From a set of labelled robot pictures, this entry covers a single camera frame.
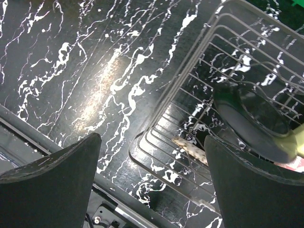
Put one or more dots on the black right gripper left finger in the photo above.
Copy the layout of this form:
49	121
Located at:
51	192

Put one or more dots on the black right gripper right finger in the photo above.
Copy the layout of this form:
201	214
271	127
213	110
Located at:
251	192

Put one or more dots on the black ladle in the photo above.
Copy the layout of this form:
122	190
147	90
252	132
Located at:
254	120

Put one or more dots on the pale green faceted cup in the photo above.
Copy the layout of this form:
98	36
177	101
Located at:
294	143

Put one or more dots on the speckled grey plate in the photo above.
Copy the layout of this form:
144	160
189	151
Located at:
191	149

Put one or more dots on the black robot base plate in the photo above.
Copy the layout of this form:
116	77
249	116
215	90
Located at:
105	211

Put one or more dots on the black wire dish rack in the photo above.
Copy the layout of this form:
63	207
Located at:
259	43

